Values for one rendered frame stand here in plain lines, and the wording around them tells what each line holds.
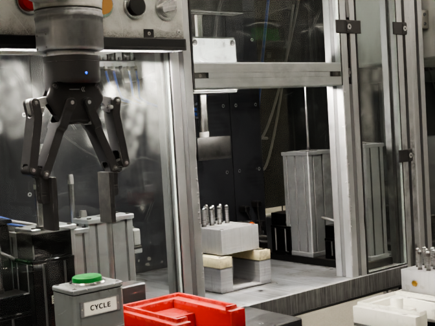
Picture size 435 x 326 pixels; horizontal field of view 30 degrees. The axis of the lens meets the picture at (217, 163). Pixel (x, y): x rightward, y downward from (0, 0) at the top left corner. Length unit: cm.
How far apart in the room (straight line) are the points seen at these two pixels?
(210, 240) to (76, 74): 60
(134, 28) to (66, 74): 24
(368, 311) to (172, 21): 63
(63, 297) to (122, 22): 43
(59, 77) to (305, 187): 84
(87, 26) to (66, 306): 37
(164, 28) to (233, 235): 45
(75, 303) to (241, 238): 57
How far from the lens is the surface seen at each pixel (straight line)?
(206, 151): 159
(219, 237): 155
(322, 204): 180
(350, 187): 162
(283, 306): 151
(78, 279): 111
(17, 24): 118
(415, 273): 161
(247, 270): 163
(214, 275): 155
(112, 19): 126
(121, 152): 113
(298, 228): 181
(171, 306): 127
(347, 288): 163
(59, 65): 107
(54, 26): 107
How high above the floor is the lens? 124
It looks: 3 degrees down
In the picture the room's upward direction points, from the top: 3 degrees counter-clockwise
